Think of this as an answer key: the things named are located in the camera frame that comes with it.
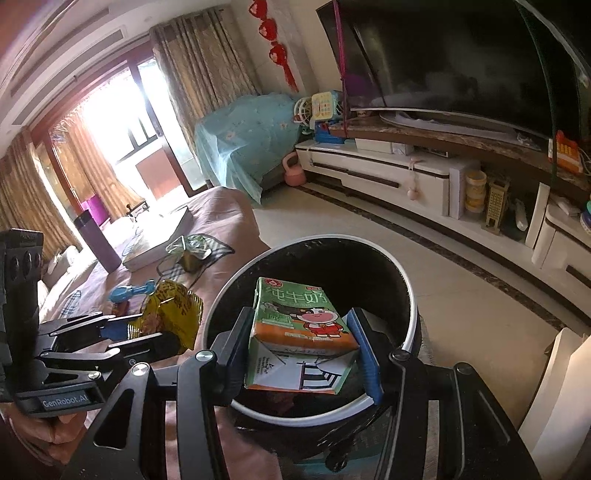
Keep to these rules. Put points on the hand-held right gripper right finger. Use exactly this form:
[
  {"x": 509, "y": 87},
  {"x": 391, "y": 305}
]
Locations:
[{"x": 367, "y": 360}]

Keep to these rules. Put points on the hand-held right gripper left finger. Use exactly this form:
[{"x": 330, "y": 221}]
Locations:
[{"x": 242, "y": 355}]

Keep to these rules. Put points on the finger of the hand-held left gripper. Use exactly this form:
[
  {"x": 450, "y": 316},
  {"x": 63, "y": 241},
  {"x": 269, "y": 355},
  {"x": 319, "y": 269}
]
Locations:
[
  {"x": 147, "y": 348},
  {"x": 120, "y": 328}
]

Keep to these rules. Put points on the yellow snack wrapper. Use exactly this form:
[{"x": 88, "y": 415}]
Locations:
[{"x": 171, "y": 309}]

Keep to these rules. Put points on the green milk carton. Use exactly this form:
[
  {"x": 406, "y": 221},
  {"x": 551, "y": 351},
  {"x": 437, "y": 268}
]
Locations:
[{"x": 300, "y": 332}]

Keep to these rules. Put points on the white rimmed black trash bin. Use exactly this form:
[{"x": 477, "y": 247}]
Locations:
[{"x": 369, "y": 277}]

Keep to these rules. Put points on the person's left hand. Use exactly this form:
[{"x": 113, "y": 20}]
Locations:
[{"x": 51, "y": 438}]

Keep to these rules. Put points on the light blue plastic toy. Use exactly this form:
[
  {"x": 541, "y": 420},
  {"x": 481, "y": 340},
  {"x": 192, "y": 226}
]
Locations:
[{"x": 131, "y": 294}]

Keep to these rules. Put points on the purple thermos bottle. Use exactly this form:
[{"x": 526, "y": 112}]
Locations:
[{"x": 99, "y": 242}]

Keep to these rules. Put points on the beige patterned curtain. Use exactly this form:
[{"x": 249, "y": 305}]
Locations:
[
  {"x": 203, "y": 74},
  {"x": 27, "y": 198},
  {"x": 97, "y": 166}
]

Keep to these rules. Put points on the clear plastic wrapper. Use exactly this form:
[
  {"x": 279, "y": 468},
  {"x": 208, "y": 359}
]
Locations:
[{"x": 189, "y": 253}]

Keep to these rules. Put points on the plaid placemat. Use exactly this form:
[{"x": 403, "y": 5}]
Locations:
[{"x": 217, "y": 247}]

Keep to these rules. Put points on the purple box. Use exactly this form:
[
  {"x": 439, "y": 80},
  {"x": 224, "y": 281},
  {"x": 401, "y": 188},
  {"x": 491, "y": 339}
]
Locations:
[{"x": 96, "y": 210}]

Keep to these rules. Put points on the pink tablecloth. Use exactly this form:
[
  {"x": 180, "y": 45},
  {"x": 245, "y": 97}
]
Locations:
[{"x": 231, "y": 217}]

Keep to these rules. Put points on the pink hanging toy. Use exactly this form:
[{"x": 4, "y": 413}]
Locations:
[{"x": 413, "y": 189}]

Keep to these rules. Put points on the pink kettlebell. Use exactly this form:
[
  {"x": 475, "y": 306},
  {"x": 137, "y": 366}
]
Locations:
[{"x": 294, "y": 173}]

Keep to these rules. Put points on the white television stand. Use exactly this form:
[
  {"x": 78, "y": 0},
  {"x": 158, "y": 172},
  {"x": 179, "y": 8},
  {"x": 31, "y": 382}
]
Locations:
[{"x": 397, "y": 170}]

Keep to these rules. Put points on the gold building model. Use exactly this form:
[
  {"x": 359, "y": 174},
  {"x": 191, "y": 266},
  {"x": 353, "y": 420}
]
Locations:
[{"x": 496, "y": 207}]

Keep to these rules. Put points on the yellow plastic container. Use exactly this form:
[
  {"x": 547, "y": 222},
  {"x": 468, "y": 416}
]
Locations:
[{"x": 475, "y": 191}]

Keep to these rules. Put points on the teal dust cover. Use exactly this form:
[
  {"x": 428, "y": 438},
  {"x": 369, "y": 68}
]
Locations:
[{"x": 244, "y": 138}]

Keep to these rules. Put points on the yellow toy cash register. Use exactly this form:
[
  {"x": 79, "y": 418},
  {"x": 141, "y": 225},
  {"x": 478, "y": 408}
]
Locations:
[{"x": 325, "y": 106}]

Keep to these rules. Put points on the red and yellow toy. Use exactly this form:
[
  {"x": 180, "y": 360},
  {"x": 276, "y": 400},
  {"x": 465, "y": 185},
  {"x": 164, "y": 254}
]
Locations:
[{"x": 565, "y": 152}]

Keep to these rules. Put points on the pink rod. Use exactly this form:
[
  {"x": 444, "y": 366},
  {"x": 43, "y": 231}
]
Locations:
[{"x": 342, "y": 69}]

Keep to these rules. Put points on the red heart hanging decoration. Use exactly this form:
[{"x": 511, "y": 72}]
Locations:
[{"x": 277, "y": 46}]

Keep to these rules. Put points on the black flat television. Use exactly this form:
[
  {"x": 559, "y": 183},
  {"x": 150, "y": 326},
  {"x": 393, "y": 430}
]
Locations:
[{"x": 443, "y": 55}]

